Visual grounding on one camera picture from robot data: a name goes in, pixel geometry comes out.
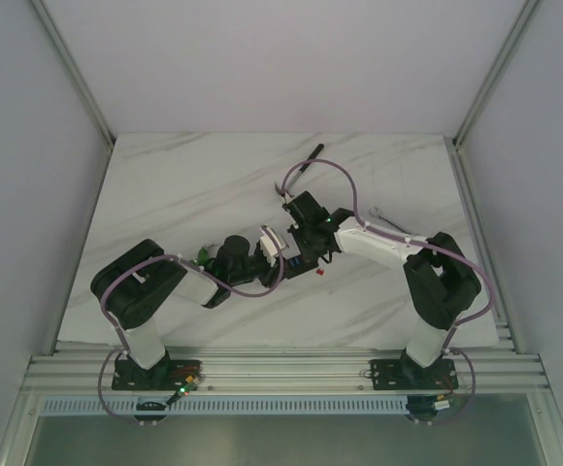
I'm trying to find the black fuse box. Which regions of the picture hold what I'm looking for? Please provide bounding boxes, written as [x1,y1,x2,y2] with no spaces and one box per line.
[283,255,318,280]

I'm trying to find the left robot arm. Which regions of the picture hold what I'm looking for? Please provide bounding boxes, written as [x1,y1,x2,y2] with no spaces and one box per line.
[90,227,287,390]

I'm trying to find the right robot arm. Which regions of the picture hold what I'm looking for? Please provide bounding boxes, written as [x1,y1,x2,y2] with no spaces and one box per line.
[283,204,481,388]

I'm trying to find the green plastic tap fitting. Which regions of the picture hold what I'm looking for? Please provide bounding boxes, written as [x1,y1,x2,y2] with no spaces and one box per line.
[193,244,215,268]

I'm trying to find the silver open-end wrench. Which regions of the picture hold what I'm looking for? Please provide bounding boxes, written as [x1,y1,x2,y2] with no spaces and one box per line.
[369,207,410,234]

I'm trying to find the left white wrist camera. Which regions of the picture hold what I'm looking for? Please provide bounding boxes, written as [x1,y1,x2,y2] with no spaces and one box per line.
[258,225,287,267]

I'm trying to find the claw hammer black handle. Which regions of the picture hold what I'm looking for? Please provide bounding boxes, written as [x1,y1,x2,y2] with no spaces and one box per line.
[275,144,325,197]

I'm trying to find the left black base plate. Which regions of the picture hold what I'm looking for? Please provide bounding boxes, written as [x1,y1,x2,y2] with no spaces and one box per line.
[112,358,201,391]

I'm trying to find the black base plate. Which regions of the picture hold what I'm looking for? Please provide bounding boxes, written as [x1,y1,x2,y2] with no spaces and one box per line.
[366,358,459,392]
[112,358,201,391]

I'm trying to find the white slotted cable duct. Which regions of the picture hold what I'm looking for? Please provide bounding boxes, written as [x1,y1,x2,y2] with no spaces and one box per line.
[40,395,451,416]

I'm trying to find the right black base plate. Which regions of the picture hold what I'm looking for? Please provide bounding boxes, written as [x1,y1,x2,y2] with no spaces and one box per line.
[366,358,459,392]

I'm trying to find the aluminium rail base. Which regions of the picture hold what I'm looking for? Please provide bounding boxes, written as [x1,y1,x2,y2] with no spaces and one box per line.
[20,344,550,395]

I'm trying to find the right aluminium frame post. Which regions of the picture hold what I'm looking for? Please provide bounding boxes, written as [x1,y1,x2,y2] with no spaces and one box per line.
[452,0,544,150]

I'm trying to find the aluminium frame post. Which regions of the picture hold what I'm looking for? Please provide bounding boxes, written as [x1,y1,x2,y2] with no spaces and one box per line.
[29,0,116,150]
[452,0,544,150]

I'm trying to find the left aluminium frame post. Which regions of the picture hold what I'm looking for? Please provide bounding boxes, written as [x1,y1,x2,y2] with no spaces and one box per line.
[29,0,116,150]

